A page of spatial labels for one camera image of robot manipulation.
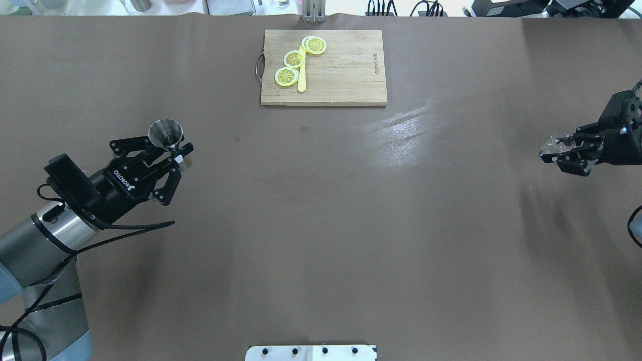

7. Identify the middle lemon slice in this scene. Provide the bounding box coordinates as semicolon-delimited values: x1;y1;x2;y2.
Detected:
283;50;306;69

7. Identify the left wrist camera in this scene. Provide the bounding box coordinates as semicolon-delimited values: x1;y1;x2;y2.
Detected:
45;154;109;230

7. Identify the clear glass beaker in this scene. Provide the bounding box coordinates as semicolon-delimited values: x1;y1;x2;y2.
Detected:
538;133;581;165

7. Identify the lemon slice near handle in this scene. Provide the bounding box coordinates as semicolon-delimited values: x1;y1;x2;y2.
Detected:
274;67;299;87

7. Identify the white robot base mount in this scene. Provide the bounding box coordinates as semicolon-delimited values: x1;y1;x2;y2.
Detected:
245;344;378;360

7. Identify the bamboo cutting board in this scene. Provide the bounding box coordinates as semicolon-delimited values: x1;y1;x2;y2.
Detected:
260;30;388;107

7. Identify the silver kitchen scale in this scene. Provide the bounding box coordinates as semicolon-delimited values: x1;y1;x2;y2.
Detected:
206;0;255;16

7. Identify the pink plastic cup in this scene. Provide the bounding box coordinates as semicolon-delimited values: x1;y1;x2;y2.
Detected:
295;0;303;15

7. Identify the far lemon slice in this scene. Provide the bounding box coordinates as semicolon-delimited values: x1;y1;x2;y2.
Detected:
302;35;328;55

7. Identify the steel jigger measuring cup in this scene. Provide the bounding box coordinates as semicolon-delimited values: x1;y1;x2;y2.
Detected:
147;119;184;153

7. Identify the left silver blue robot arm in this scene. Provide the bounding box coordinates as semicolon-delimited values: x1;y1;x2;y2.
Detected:
2;136;194;360

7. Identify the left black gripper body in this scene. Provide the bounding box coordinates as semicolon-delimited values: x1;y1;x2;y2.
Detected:
90;153;169;221

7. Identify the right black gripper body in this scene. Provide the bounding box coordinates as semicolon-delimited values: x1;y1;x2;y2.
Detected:
596;90;641;166

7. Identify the yellow plastic stick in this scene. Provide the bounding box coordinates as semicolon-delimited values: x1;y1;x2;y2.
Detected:
296;45;307;93

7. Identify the aluminium frame post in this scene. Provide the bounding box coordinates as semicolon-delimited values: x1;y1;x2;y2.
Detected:
300;0;327;24

